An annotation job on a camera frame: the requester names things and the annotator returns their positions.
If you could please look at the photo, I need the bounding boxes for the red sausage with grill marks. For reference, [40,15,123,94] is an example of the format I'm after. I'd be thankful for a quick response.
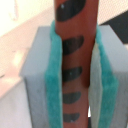
[54,0,99,128]

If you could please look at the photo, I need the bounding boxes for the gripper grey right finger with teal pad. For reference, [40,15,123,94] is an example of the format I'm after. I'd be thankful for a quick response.
[89,25,128,128]

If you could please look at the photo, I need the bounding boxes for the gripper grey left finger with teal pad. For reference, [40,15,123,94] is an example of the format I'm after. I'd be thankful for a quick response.
[20,22,63,128]

